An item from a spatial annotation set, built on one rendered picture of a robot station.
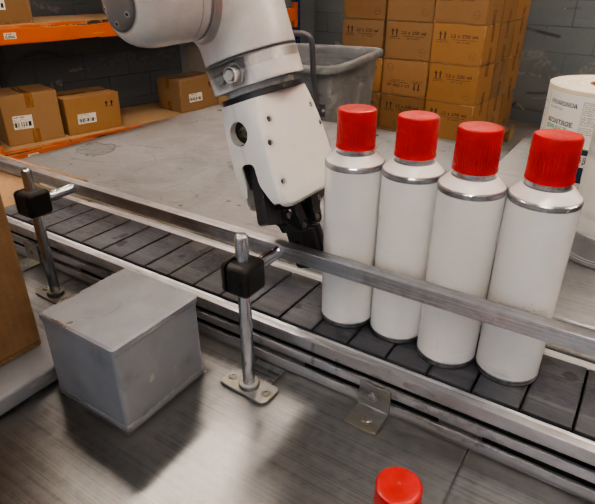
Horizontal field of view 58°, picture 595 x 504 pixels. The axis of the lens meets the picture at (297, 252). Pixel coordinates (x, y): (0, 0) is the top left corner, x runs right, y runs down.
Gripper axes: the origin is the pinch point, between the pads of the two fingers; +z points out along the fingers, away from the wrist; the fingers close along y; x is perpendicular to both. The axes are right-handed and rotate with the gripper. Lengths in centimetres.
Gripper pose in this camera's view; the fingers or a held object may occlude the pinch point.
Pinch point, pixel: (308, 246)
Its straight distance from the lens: 52.9
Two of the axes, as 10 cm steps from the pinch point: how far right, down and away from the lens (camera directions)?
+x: -7.9, 0.6, 6.1
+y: 5.5, -3.9, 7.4
